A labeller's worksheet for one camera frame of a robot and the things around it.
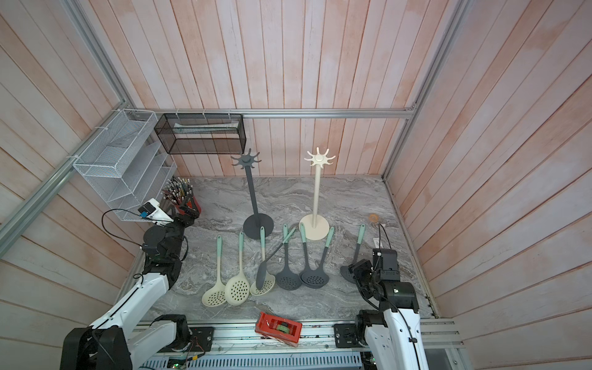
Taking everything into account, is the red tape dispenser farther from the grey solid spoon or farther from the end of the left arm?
the end of the left arm

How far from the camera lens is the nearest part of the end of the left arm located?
699 mm

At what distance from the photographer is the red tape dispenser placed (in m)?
0.70

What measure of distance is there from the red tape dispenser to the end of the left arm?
1.30 feet
